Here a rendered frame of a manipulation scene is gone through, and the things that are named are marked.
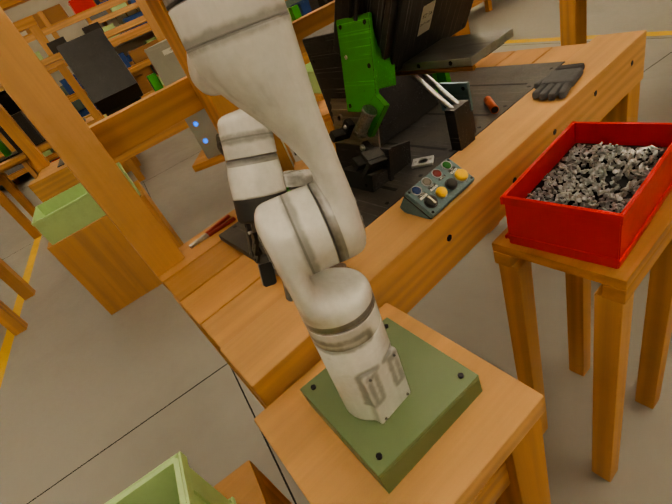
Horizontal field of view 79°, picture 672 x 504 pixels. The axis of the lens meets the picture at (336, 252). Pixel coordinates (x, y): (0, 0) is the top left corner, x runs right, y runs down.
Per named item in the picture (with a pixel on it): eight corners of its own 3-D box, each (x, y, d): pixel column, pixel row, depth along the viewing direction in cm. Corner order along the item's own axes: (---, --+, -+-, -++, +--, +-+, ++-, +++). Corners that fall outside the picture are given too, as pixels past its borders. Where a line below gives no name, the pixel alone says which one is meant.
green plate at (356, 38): (401, 106, 101) (394, 9, 92) (377, 113, 97) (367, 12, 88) (370, 106, 110) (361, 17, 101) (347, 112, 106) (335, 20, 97)
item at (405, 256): (643, 78, 130) (647, 29, 122) (288, 433, 76) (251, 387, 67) (596, 80, 141) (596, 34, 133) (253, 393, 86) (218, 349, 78)
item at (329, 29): (440, 104, 134) (416, -12, 115) (377, 150, 123) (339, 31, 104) (399, 104, 147) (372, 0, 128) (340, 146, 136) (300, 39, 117)
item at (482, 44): (514, 41, 93) (513, 27, 92) (472, 71, 88) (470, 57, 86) (393, 56, 123) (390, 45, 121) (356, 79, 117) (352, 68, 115)
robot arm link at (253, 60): (285, -41, 29) (160, 7, 29) (383, 262, 42) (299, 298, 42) (271, -21, 37) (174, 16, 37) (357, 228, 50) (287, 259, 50)
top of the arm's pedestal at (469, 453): (546, 411, 57) (545, 395, 55) (385, 610, 46) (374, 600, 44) (391, 314, 81) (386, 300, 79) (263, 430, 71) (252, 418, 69)
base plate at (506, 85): (565, 67, 126) (565, 60, 125) (300, 290, 86) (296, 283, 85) (454, 74, 158) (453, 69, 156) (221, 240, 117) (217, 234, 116)
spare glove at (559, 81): (548, 73, 122) (548, 65, 121) (588, 69, 115) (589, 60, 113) (522, 104, 113) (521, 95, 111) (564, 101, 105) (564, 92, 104)
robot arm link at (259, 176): (321, 183, 56) (313, 137, 54) (244, 202, 51) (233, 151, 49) (293, 183, 64) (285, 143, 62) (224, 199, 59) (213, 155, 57)
